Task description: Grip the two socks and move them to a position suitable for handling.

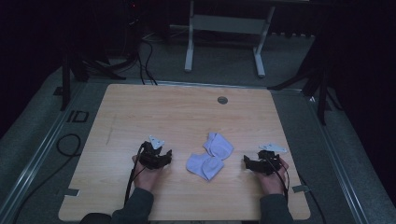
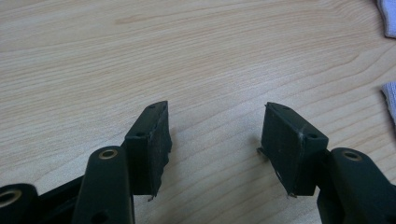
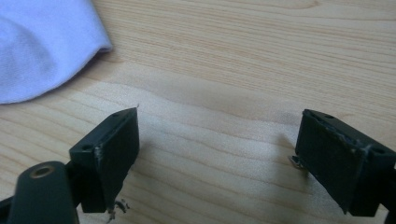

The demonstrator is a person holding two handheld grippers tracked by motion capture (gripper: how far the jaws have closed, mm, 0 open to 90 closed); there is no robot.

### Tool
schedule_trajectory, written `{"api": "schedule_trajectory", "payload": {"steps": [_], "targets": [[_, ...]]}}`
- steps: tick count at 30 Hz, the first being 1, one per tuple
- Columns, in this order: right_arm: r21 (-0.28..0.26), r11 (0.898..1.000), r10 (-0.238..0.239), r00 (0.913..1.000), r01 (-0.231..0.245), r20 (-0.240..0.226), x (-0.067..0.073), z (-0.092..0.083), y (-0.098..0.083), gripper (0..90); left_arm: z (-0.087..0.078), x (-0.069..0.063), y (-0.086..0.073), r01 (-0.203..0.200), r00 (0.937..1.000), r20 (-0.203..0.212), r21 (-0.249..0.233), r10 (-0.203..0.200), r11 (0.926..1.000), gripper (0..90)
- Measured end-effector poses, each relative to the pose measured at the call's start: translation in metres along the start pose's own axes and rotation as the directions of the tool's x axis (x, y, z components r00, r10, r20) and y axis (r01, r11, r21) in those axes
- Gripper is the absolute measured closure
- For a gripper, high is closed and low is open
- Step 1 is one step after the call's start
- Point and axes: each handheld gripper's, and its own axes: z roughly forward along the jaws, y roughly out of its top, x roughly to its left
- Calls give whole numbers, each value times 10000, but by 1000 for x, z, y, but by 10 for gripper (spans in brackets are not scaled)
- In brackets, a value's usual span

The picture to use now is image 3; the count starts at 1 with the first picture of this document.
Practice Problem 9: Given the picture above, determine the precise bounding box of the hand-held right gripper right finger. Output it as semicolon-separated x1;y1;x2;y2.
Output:
294;108;396;217

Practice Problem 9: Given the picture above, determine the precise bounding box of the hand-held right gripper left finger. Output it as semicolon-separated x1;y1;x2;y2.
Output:
68;106;141;215

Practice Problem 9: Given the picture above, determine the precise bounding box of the white cloth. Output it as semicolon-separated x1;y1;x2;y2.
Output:
0;0;114;105

